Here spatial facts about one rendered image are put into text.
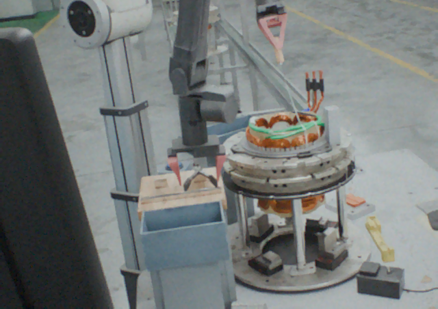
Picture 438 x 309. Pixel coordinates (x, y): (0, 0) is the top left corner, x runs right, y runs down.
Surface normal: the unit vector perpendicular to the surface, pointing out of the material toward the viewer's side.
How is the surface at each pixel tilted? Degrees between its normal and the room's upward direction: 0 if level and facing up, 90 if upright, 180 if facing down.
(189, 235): 90
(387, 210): 0
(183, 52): 91
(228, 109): 93
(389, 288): 90
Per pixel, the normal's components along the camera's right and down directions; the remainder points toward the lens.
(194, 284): 0.08, 0.32
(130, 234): -0.50, 0.33
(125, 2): 0.86, 0.07
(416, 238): -0.11, -0.94
